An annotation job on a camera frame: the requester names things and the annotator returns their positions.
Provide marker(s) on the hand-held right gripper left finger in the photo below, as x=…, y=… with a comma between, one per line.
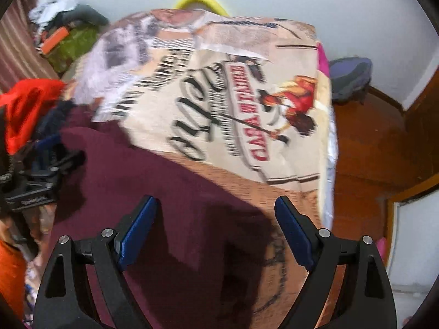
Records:
x=137, y=233

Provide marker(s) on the orange garment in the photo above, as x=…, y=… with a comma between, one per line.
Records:
x=27, y=109

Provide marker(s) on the pink cloth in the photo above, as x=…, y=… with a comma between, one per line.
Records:
x=323, y=60

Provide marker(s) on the green cloth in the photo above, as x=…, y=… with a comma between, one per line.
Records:
x=73, y=43

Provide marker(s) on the grey backpack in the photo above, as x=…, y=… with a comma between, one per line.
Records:
x=349, y=77

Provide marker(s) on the orange plastic tool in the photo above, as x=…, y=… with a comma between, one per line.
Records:
x=53, y=40

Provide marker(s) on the striped red curtain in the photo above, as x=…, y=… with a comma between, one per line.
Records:
x=17, y=48

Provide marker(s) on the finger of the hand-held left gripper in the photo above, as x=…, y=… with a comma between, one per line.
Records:
x=67, y=162

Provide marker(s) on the white door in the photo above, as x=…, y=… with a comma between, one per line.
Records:
x=415, y=243

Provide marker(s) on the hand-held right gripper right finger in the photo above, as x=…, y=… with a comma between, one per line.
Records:
x=295, y=233

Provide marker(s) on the maroon garment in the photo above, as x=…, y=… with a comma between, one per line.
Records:
x=154, y=195

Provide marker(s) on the wooden door frame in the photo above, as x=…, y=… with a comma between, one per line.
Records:
x=401, y=198

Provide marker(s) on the navy garment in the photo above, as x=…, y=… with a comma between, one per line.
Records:
x=51, y=123

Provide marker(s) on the person's left forearm orange sleeve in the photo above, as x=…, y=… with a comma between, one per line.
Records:
x=12, y=277

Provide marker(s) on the grey patterned quilt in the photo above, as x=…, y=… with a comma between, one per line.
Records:
x=332, y=164

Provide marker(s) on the printed beige blanket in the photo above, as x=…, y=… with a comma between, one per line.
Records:
x=219, y=102

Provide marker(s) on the pink slipper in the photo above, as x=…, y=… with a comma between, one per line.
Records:
x=382, y=248

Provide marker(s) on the pile of grey white clothes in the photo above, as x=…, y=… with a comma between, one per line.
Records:
x=65, y=12

